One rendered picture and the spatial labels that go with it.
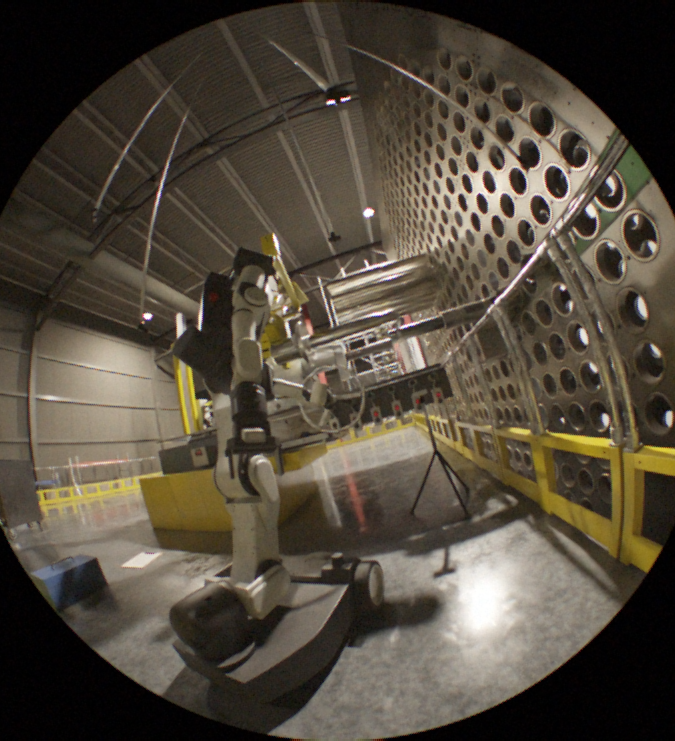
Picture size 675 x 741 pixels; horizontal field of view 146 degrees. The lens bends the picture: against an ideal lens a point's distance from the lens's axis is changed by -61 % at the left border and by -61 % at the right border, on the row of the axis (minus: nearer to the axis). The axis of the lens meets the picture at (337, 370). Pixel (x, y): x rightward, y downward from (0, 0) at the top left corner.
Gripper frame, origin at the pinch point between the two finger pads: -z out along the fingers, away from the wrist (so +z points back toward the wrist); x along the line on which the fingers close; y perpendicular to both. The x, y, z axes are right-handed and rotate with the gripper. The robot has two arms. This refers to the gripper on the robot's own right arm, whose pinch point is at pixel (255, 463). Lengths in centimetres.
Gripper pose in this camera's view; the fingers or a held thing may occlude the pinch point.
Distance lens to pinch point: 59.3
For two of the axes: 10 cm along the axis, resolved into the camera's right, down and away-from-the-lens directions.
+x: 8.6, 0.6, 5.0
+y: -4.4, 5.7, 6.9
